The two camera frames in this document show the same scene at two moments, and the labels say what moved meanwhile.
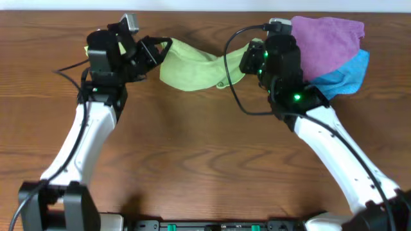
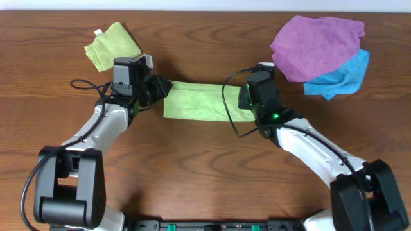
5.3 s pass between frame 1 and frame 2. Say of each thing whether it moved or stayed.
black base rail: stayed
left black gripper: moved
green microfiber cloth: moved
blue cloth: stayed
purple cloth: stayed
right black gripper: moved
